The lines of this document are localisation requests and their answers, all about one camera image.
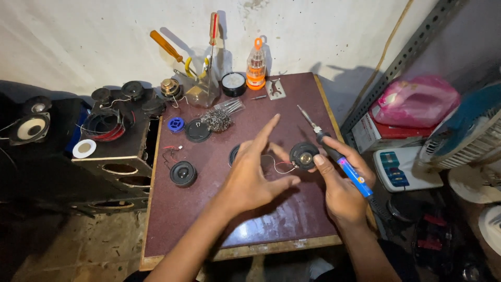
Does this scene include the person's left hand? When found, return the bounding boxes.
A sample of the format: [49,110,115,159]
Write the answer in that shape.
[219,114,301,221]

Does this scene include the person's right hand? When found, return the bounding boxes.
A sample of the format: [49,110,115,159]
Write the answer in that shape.
[308,136,377,228]

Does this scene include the blue handle soldering iron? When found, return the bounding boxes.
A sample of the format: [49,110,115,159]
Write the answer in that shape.
[296,104,375,199]

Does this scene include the black speaker with gold magnet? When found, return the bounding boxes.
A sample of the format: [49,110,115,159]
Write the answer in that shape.
[289,141,320,171]

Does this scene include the white device with teal panel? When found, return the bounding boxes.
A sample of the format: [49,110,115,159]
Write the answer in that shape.
[372,145,444,193]

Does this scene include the small black dome speaker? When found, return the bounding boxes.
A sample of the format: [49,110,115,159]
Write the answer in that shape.
[169,161,198,188]

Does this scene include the white and red carton box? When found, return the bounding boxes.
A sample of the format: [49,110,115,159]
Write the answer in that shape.
[351,111,436,154]

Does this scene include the steel wool tip cleaner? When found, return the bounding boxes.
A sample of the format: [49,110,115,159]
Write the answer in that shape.
[200,108,232,133]

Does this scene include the black round lid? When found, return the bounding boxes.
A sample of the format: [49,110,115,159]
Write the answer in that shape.
[184,118,213,143]

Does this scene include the clear bag of metal bits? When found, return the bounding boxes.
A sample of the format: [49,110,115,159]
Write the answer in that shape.
[213,97,246,115]

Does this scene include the blue solder spool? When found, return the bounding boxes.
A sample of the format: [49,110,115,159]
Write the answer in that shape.
[168,116,186,134]

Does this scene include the heap of dark tools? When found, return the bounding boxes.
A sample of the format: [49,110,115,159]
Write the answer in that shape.
[385,191,501,282]

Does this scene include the metal soldering iron stand plate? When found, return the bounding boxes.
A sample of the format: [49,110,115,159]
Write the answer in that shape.
[266,78,287,101]

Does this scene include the round black tin white paste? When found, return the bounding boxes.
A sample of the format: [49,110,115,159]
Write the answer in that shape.
[221,72,247,98]

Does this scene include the clear glass jar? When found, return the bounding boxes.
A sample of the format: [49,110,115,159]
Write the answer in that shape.
[174,46,220,109]

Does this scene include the orange screwdriver bit set bottle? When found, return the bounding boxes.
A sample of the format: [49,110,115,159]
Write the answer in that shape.
[245,37,268,91]

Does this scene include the pink plastic bag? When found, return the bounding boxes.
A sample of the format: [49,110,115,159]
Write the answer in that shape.
[369,75,462,128]

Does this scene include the black tweeter speaker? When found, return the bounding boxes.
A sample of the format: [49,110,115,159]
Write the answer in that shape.
[91,87,112,105]
[141,97,167,118]
[121,80,145,99]

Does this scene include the black wooden speaker box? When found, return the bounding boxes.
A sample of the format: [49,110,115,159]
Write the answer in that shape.
[71,88,162,215]

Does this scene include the gold metal tweeter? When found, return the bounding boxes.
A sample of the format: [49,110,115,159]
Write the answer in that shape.
[160,78,183,100]

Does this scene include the fan with blue blades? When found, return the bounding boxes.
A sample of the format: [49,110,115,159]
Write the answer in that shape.
[418,81,501,205]

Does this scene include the grey slotted metal rack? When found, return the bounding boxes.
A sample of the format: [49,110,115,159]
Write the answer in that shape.
[339,0,471,138]

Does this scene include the white round fan base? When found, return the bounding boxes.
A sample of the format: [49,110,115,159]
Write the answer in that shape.
[478,205,501,257]

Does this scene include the white tape roll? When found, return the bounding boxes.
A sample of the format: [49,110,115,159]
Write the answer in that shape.
[72,139,97,160]

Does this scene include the blue plastic object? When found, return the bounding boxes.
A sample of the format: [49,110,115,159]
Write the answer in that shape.
[64,103,91,156]

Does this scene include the large black speaker cabinet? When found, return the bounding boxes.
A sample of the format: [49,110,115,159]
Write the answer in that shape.
[0,80,95,218]

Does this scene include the small speaker with silver dome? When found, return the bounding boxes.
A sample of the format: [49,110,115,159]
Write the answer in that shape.
[23,96,52,115]

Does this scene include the speaker with white cone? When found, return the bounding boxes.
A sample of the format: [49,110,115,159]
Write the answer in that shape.
[8,112,52,146]

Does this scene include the white and red speaker wires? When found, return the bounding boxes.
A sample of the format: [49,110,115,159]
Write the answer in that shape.
[261,154,299,175]

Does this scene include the black soldering iron cable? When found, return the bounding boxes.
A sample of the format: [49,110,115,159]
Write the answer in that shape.
[367,195,393,240]

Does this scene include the red black wires with connector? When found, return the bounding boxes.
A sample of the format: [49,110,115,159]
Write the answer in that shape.
[162,144,184,170]

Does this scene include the yellow handle pliers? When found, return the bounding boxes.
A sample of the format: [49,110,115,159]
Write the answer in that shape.
[184,56,210,80]

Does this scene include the yellowish wall cable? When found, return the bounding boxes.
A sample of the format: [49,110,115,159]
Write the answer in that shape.
[344,0,415,118]

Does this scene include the coil of red black wire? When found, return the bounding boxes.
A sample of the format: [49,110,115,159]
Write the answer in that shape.
[81,108,127,143]

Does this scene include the red yellow handle screwdriver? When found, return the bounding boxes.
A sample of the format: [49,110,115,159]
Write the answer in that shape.
[208,12,220,72]

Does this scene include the orange handle screwdriver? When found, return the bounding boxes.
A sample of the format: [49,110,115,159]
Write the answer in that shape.
[150,30,199,77]

